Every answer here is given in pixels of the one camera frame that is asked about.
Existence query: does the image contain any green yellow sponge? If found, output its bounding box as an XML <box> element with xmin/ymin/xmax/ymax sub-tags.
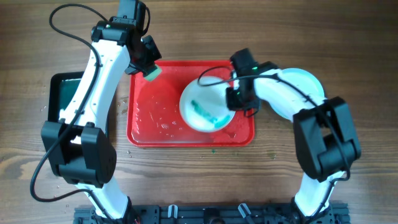
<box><xmin>144</xmin><ymin>64</ymin><xmax>162</xmax><ymax>82</ymax></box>

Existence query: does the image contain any white plate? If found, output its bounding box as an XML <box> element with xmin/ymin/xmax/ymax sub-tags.
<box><xmin>179</xmin><ymin>76</ymin><xmax>235</xmax><ymax>133</ymax></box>
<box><xmin>264</xmin><ymin>68</ymin><xmax>326</xmax><ymax>122</ymax></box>

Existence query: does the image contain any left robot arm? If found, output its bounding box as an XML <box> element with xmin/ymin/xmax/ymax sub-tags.
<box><xmin>41</xmin><ymin>1</ymin><xmax>161</xmax><ymax>223</ymax></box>

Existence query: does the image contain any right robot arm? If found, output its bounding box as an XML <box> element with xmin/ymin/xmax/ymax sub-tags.
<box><xmin>226</xmin><ymin>49</ymin><xmax>361</xmax><ymax>221</ymax></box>

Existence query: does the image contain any red plastic tray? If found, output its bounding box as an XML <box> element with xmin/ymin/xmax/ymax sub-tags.
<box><xmin>127</xmin><ymin>60</ymin><xmax>255</xmax><ymax>148</ymax></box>

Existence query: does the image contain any black water tray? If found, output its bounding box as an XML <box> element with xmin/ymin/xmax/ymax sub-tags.
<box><xmin>48</xmin><ymin>72</ymin><xmax>109</xmax><ymax>138</ymax></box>

